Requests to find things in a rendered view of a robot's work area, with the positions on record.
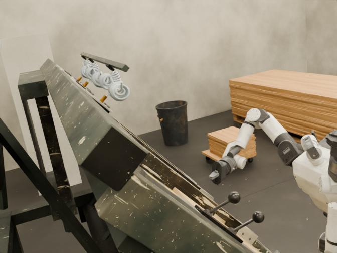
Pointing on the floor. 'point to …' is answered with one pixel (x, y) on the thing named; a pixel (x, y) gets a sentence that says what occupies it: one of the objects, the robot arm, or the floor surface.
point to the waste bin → (173, 122)
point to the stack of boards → (289, 100)
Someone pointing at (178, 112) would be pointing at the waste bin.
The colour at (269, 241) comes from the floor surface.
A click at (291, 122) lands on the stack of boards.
